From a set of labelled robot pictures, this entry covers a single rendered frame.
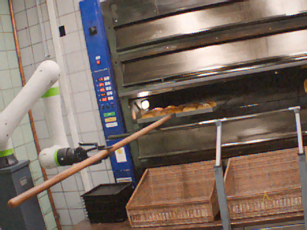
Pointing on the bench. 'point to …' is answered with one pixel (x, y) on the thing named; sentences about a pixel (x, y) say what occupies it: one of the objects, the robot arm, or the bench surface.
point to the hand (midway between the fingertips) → (106, 152)
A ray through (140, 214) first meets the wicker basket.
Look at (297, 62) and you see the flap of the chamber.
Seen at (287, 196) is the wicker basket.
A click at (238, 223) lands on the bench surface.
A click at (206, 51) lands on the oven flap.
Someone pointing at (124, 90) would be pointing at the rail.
